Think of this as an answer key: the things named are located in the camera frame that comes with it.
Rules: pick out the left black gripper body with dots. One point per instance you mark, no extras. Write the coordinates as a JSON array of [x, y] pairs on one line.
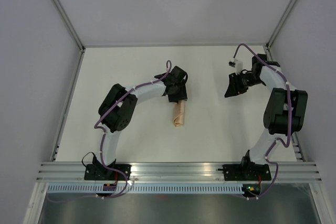
[[179, 93]]

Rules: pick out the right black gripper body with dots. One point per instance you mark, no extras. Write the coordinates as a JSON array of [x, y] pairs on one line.
[[249, 80]]

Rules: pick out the peach cloth napkin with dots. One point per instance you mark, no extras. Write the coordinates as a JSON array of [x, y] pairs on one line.
[[179, 113]]

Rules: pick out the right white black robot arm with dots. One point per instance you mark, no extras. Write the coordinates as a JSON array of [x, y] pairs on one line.
[[285, 110]]

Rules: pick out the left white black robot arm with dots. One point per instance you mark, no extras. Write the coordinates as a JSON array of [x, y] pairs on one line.
[[117, 109]]

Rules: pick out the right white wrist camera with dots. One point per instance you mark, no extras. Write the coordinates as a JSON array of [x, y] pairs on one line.
[[236, 64]]

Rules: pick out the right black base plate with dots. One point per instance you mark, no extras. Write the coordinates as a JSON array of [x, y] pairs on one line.
[[250, 172]]

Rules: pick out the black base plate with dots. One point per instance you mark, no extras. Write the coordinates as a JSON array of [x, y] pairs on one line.
[[250, 172], [96, 172]]

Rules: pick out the front aluminium rail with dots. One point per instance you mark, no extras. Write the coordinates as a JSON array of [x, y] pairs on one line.
[[207, 172]]

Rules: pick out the left aluminium frame post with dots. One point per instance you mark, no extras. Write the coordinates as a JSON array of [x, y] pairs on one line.
[[68, 24]]

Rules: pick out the aluminium frame post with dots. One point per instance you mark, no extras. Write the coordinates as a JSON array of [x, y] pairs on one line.
[[68, 24], [289, 8]]

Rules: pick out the left side aluminium rail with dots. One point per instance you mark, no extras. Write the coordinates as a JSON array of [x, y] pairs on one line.
[[65, 110]]

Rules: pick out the right aluminium frame post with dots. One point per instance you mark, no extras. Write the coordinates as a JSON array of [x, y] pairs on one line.
[[289, 8]]

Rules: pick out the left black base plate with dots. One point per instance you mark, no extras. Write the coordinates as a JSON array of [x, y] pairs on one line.
[[96, 172]]

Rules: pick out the white slotted cable duct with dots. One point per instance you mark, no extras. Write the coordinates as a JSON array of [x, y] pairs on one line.
[[147, 188]]

